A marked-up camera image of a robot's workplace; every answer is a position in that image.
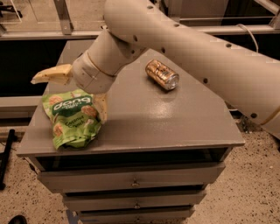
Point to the grey drawer cabinet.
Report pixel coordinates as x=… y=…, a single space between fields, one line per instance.
x=146 y=126

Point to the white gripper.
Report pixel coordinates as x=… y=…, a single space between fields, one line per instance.
x=87 y=73

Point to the bottom grey drawer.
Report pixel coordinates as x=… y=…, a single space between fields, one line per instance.
x=136 y=216

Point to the top grey drawer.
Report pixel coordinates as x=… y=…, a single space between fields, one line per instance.
x=131 y=177

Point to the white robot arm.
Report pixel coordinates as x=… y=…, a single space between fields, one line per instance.
x=247 y=80

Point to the black shoe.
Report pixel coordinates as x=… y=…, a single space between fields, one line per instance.
x=18 y=219

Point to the middle grey drawer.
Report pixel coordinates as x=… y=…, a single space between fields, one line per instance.
x=134 y=200

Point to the green rice chip bag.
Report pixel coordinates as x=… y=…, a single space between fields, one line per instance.
x=74 y=117

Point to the grey drawer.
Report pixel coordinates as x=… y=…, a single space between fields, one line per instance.
x=136 y=216
x=131 y=177
x=134 y=200

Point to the gold soda can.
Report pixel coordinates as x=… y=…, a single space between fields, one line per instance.
x=162 y=74

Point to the grey metal railing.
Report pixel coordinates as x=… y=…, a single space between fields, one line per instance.
x=84 y=19

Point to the black stand leg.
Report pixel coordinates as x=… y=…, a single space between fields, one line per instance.
x=4 y=156

